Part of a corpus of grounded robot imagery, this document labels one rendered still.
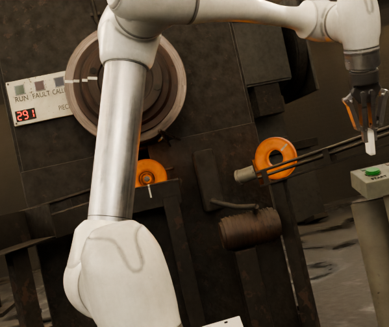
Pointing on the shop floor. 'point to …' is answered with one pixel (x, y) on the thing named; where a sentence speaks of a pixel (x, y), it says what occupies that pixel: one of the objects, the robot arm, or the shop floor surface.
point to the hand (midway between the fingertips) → (369, 141)
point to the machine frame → (47, 159)
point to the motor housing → (250, 257)
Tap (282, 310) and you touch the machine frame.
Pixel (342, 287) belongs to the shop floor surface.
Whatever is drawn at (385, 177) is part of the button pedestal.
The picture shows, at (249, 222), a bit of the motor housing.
